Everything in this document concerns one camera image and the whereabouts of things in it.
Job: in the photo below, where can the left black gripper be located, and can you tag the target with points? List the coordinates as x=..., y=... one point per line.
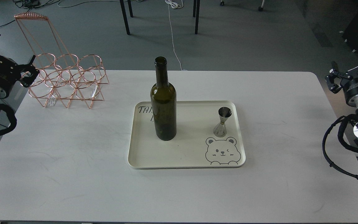
x=10, y=74

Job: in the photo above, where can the steel double jigger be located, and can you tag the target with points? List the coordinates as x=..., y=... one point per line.
x=220, y=129

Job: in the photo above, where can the dark green wine bottle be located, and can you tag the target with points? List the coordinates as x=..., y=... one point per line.
x=163, y=101

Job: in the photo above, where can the black table leg left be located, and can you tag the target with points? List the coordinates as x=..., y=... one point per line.
x=124, y=14

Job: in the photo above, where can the black table leg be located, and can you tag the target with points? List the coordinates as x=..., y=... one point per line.
x=124, y=14
x=196, y=12

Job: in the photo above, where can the black table leg right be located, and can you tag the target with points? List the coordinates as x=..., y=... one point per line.
x=196, y=12

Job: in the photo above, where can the cream bear serving tray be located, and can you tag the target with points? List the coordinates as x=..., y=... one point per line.
x=194, y=146

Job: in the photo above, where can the copper wire wine rack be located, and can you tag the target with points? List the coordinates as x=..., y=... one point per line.
x=64, y=77

